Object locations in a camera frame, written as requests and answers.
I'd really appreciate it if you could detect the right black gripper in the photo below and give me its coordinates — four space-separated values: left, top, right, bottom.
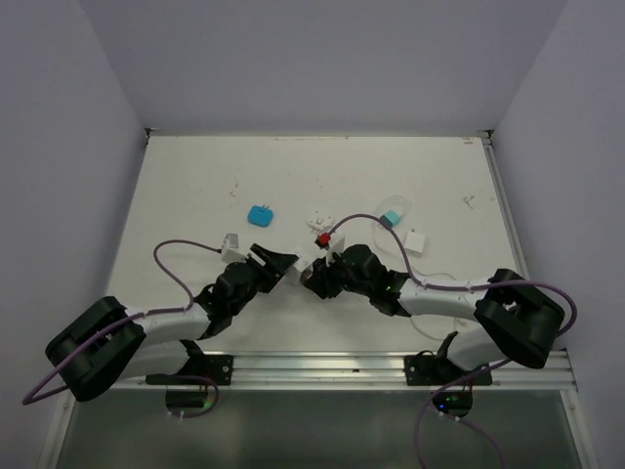
306 247 373 300

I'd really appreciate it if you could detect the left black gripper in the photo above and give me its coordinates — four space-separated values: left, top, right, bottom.
229 241 294 315

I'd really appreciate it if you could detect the blue plug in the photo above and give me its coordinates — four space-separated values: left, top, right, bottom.
247 205 273 228

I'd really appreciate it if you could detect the white multi-outlet adapter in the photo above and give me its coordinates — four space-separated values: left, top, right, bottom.
306 208 334 235

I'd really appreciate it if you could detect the teal plug adapter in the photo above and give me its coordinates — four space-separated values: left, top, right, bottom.
380 209 403 229

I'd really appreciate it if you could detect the white charger block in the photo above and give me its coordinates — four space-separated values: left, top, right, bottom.
403 230 427 256

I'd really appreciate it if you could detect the white power strip socket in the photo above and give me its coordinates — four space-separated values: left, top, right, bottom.
286 247 315 285

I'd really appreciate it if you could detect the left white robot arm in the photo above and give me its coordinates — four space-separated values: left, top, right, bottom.
45 244 299 402

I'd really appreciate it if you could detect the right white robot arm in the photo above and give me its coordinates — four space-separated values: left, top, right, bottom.
301 244 564 384

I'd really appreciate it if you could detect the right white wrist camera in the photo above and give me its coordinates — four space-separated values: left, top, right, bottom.
315 233 345 267

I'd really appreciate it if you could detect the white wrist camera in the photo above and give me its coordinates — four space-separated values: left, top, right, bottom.
315 233 345 267
220 233 246 264

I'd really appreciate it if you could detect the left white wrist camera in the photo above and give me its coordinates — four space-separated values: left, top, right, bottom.
220 233 246 264

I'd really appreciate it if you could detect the white thin cable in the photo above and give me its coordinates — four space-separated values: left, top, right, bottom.
370 193 473 341

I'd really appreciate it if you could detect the aluminium front rail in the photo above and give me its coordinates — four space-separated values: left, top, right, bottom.
62 349 577 392

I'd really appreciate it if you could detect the aluminium rail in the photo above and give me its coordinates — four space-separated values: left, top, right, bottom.
480 129 551 351
62 349 577 392

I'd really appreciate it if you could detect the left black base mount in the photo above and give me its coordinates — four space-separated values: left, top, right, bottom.
146 354 234 386

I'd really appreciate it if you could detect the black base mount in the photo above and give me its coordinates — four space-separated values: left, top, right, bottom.
146 354 234 386
402 351 493 387

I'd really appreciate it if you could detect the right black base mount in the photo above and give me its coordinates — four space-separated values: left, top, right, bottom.
402 351 493 387

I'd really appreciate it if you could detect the aluminium right side rail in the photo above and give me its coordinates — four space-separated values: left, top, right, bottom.
480 129 551 351

